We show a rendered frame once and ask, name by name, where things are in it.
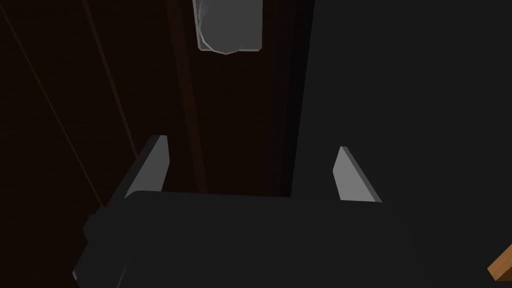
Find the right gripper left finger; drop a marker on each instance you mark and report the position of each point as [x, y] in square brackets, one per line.
[150, 170]

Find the brown wooden furniture corner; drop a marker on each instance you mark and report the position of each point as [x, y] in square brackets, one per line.
[502, 267]

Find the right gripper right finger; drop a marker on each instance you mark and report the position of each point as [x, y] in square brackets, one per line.
[352, 182]

